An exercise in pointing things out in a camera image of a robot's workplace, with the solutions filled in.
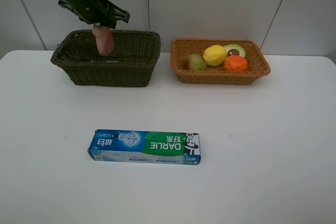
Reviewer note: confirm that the orange mandarin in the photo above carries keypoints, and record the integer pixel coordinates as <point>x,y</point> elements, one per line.
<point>236,63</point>

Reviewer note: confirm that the halved avocado with pit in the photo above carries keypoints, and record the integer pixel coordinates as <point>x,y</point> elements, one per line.
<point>235,49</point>

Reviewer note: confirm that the yellow lemon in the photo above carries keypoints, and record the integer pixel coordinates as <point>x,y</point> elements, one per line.
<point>215,55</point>

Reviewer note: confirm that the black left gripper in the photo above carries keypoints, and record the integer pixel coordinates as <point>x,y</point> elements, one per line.
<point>101,12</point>

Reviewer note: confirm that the dark brown wicker basket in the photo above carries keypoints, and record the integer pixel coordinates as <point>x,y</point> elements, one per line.
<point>137,53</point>

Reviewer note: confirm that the black rectangular bottle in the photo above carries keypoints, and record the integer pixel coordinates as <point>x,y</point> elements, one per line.
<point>104,61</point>

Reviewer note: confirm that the orange wicker basket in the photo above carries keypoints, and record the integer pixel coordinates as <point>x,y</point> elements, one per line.
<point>181,47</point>

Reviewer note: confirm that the translucent pink plastic cup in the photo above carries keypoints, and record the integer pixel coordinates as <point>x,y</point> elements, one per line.
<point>76,50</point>

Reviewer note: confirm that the pink bottle white cap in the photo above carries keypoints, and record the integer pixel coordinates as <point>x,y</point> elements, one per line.
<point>104,39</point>

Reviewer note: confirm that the green red pear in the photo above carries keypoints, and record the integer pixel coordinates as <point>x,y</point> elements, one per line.
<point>194,62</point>

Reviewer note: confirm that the blue Darlie toothpaste box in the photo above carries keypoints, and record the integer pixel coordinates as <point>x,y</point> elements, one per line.
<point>145,147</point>

